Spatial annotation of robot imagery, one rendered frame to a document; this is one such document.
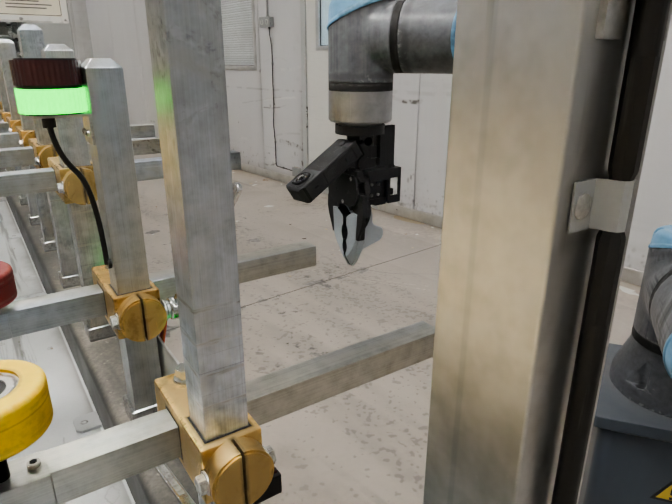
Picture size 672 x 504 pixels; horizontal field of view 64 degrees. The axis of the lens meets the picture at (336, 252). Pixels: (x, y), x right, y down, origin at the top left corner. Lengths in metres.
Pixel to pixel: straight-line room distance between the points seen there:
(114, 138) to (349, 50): 0.32
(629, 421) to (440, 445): 0.78
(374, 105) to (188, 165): 0.44
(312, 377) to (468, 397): 0.36
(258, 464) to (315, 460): 1.27
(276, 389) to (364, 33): 0.46
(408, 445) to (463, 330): 1.62
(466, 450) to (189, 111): 0.25
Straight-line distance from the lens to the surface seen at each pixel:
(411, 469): 1.69
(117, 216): 0.61
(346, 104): 0.75
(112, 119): 0.59
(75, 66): 0.58
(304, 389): 0.52
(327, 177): 0.74
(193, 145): 0.35
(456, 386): 0.17
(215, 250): 0.37
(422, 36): 0.72
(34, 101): 0.58
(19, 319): 0.67
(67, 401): 0.95
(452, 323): 0.16
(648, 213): 3.13
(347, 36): 0.75
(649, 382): 0.99
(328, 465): 1.69
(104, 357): 0.88
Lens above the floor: 1.11
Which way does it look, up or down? 20 degrees down
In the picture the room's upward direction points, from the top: straight up
